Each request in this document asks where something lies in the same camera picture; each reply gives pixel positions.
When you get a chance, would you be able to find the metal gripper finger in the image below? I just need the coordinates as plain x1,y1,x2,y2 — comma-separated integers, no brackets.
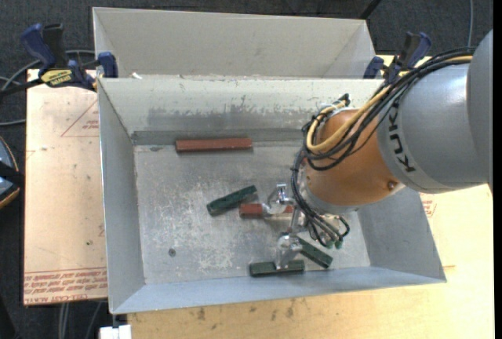
273,232,304,271
262,183,295,217

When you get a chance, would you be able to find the dark green flat block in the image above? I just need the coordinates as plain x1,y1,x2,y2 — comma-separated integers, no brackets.
295,235,334,269
206,184,259,217
249,259,306,278

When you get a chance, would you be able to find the short red-brown flat block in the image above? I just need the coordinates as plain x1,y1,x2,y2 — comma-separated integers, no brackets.
238,202,295,220

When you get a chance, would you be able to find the grey metal bin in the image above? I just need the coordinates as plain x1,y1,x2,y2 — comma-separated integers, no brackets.
91,6,448,315

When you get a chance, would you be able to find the long red-brown flat block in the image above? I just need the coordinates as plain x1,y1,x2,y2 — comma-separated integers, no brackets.
174,137,253,154

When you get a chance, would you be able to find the brown cardboard board red print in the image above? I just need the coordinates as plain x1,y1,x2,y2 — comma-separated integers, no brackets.
23,54,494,308

